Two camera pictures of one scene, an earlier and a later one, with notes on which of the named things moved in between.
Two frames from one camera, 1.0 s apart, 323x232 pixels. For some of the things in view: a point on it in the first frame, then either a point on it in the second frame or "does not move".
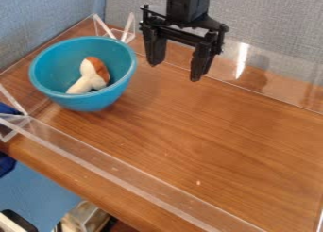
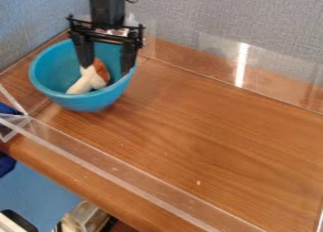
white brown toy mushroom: (96, 76) does not move
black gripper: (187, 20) to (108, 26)
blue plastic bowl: (56, 71) does not move
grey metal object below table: (86, 218) does not move
